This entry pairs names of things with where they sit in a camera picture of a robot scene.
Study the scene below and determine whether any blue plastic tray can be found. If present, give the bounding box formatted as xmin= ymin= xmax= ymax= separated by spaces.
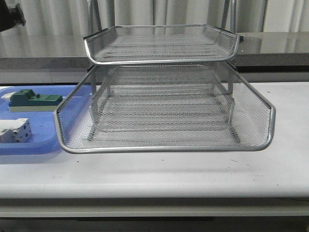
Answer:
xmin=0 ymin=85 xmax=94 ymax=156

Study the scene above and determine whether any mesh tray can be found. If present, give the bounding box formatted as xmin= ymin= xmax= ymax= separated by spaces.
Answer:
xmin=84 ymin=24 xmax=240 ymax=65
xmin=91 ymin=83 xmax=235 ymax=135
xmin=54 ymin=62 xmax=276 ymax=154

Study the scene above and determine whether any grey stone counter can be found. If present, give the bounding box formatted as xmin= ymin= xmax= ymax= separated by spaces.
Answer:
xmin=0 ymin=32 xmax=309 ymax=72

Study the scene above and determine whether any green and beige switch block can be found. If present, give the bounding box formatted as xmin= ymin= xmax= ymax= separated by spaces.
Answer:
xmin=9 ymin=89 xmax=63 ymax=112

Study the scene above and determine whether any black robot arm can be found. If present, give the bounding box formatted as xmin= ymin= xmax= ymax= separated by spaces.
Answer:
xmin=0 ymin=0 xmax=26 ymax=32

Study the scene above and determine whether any white circuit breaker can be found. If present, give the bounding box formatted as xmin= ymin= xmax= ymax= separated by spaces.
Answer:
xmin=0 ymin=118 xmax=32 ymax=144

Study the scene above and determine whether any silver metal rack frame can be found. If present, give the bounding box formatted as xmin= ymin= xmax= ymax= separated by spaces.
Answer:
xmin=86 ymin=0 xmax=241 ymax=143

